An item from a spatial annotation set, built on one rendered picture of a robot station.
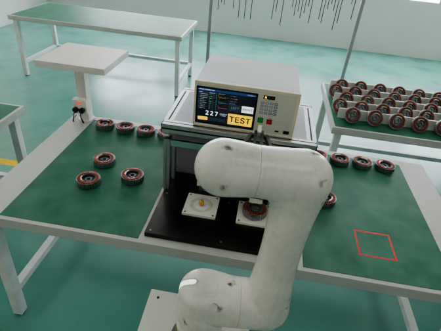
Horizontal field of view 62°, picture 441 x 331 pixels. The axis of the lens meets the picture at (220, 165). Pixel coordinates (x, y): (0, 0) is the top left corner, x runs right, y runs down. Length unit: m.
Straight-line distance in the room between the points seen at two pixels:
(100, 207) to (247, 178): 1.14
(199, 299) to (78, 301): 1.49
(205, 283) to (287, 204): 0.34
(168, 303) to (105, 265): 1.32
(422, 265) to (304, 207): 1.10
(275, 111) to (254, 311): 0.87
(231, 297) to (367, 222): 1.06
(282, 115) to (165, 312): 0.89
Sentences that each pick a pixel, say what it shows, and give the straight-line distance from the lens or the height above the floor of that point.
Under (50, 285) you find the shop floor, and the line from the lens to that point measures 2.50.
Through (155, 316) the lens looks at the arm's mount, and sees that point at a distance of 1.23.
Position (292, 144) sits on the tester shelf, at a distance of 1.61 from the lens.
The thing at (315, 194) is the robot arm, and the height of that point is 1.44.
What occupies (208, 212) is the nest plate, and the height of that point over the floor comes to 0.78.
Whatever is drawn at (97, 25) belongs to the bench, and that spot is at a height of 0.75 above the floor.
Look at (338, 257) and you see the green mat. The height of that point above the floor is 0.75.
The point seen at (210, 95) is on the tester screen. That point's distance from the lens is 1.57.
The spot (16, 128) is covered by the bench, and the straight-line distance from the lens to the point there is 2.81.
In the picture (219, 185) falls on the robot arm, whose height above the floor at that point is 1.44.
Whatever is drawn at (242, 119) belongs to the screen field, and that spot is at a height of 1.18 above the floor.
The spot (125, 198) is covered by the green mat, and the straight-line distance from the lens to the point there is 1.80.
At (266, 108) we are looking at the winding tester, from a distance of 1.57.
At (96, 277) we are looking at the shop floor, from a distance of 2.48.
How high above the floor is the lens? 1.86
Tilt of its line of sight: 33 degrees down
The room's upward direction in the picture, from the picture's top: 6 degrees clockwise
